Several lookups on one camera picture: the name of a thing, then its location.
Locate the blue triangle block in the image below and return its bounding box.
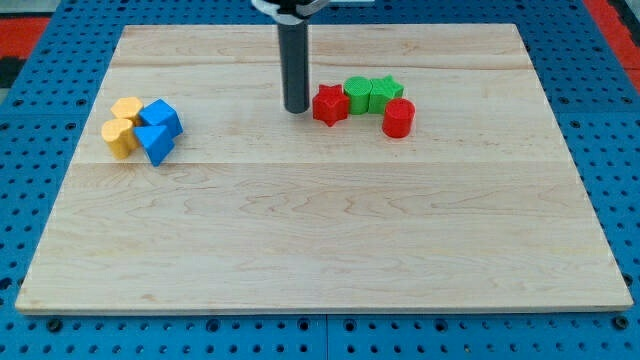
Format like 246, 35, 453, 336
134, 125, 175, 167

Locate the yellow heart block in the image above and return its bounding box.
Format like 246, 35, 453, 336
101, 118, 140, 159

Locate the red star block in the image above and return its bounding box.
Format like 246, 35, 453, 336
312, 84, 350, 127

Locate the green cylinder block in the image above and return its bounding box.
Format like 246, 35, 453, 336
343, 76, 372, 115

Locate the red cylinder block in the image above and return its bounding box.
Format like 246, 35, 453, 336
382, 98, 416, 138

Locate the light wooden board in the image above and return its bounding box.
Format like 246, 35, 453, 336
15, 24, 633, 316

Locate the green star block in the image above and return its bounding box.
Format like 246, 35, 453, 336
368, 75, 404, 114

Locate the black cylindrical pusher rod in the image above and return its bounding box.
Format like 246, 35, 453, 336
277, 21, 309, 114

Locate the blue cube block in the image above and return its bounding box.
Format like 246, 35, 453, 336
139, 99, 183, 138

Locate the yellow hexagon block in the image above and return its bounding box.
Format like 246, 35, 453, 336
110, 97, 144, 126

